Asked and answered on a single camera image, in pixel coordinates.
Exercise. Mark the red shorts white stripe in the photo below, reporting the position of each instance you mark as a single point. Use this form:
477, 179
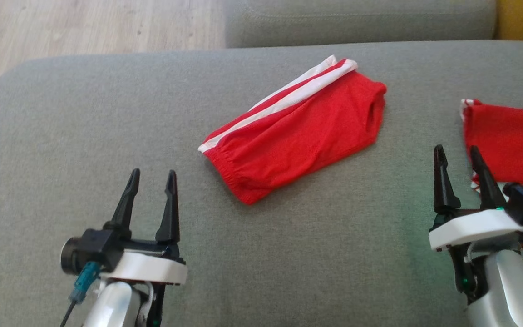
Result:
298, 131

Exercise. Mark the red jersey shirt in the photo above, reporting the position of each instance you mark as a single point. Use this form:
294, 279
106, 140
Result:
511, 141

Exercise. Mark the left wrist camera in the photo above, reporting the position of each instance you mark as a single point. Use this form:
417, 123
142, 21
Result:
100, 247

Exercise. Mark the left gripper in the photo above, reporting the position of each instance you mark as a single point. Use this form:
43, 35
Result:
152, 270

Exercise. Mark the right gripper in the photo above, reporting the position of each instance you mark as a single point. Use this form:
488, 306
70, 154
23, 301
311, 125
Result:
475, 227

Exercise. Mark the large grey seat cushion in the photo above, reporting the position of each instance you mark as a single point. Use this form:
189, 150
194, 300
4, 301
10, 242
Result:
357, 22

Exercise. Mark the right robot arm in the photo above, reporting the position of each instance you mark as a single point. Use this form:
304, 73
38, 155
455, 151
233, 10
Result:
511, 290

